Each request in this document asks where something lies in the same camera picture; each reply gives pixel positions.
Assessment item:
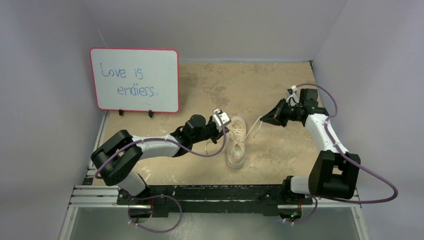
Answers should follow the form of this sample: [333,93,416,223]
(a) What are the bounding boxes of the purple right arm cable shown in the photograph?
[283,83,399,226]

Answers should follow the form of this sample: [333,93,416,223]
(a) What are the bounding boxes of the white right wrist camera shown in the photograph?
[286,85,299,107]

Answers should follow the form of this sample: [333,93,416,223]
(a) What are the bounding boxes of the red framed whiteboard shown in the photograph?
[89,47,180,113]

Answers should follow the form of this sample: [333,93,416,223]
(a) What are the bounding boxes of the silver aluminium frame rails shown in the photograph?
[58,110,369,240]

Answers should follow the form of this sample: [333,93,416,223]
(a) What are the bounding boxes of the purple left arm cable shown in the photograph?
[93,110,227,234]

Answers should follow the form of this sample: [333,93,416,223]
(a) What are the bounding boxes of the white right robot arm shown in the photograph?
[259,86,361,204]

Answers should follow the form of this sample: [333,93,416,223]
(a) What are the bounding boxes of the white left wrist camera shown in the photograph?
[212,108,232,129]

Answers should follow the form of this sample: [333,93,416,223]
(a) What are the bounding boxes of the beige canvas sneaker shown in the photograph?
[226,116,247,169]

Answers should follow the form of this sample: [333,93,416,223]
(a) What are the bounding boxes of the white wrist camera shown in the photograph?
[286,85,299,107]
[212,108,232,129]

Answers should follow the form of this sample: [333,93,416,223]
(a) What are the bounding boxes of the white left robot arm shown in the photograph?
[90,109,231,205]

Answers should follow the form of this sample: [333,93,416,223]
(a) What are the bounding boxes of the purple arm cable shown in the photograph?
[283,83,399,226]
[93,110,227,234]

